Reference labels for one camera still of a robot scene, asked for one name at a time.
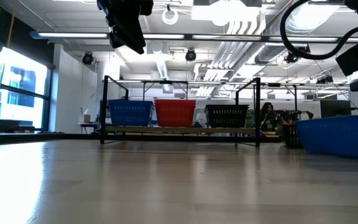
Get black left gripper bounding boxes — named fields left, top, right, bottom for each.
left=96, top=0, right=154, bottom=55

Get blue slotted plastic basket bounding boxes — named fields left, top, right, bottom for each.
left=109, top=103, right=153, bottom=127
left=296, top=114, right=358, bottom=161
left=109, top=99, right=154, bottom=105

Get black metal wood-board shelf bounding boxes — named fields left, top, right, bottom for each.
left=99, top=75, right=262, bottom=147

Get black ceiling spotlight cluster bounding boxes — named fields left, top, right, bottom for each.
left=316, top=74, right=334, bottom=85
left=284, top=45, right=311, bottom=65

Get black computer monitor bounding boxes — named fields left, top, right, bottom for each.
left=319, top=99, right=352, bottom=118

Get long ceiling light bar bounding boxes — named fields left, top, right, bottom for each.
left=29, top=30, right=358, bottom=44

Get white ceiling pipes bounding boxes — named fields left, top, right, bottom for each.
left=194, top=12, right=269, bottom=97

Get person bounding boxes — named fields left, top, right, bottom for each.
left=259, top=101, right=282, bottom=133

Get large room window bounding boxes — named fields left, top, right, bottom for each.
left=0, top=46, right=54, bottom=133

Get black bag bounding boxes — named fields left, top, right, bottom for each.
left=0, top=119, right=34, bottom=134

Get black background rig frame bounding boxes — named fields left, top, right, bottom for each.
left=142, top=80, right=190, bottom=101

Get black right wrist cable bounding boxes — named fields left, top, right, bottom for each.
left=280, top=0, right=358, bottom=60

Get silver ceiling air duct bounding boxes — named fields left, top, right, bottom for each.
left=255, top=0, right=346, bottom=65

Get black table rig frame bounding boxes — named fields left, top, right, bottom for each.
left=0, top=133, right=287, bottom=146

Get yellow hanging cord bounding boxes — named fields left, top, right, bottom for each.
left=6, top=7, right=16, bottom=49

